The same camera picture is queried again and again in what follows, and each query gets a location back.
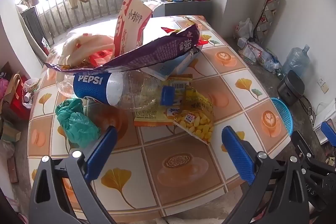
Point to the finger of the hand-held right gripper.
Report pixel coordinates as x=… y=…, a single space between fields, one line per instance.
x=328 y=131
x=305 y=148

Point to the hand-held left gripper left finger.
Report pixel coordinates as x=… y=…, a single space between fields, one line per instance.
x=102 y=153

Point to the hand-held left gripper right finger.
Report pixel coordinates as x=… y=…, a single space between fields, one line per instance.
x=237 y=155

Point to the green plastic bag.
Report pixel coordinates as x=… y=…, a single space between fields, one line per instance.
x=76 y=121

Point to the clear plastic bottle blue label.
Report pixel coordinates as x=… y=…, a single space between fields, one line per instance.
x=105 y=87

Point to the purple snack bag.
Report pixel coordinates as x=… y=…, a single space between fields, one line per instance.
x=147 y=53

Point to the blue and white carton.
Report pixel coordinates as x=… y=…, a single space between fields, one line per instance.
x=170 y=66

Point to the cream plastic bag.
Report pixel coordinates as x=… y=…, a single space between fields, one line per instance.
x=86 y=43

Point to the red and white paper bag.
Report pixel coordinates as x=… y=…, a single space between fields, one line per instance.
x=131 y=27

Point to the white device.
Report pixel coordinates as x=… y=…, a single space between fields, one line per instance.
x=324 y=115

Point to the blue plastic basket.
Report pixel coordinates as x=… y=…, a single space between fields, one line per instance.
x=284 y=116

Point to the yellow corn snack packet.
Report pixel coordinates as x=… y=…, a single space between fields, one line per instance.
x=197 y=124

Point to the printed tablecloth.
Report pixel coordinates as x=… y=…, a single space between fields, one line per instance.
x=147 y=187

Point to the black rice cooker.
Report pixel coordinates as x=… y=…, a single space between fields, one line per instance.
x=290 y=87

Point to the yellow orange snack packet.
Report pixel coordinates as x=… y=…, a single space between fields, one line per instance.
x=151 y=116

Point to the clear water jug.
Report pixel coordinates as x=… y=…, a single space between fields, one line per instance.
x=296 y=61

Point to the small cardboard box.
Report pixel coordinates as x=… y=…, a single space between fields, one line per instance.
x=9 y=132

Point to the crumpled white plastic bag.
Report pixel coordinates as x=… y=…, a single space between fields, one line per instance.
x=30 y=90

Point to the red shopping bag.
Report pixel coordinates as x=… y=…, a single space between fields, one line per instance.
x=18 y=106

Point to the pile of plastic bottles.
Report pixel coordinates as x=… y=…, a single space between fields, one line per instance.
x=257 y=53

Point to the white plastic bag red print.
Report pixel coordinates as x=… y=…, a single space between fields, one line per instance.
x=242 y=28

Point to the patterned folded mat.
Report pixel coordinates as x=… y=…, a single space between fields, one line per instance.
x=267 y=14

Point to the black panel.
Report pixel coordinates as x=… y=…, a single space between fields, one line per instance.
x=31 y=22

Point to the metal railing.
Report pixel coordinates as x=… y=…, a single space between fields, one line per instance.
x=105 y=1

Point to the grey cabinet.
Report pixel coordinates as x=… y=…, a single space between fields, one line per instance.
x=183 y=7

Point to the wall socket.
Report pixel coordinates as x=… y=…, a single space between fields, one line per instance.
x=323 y=85

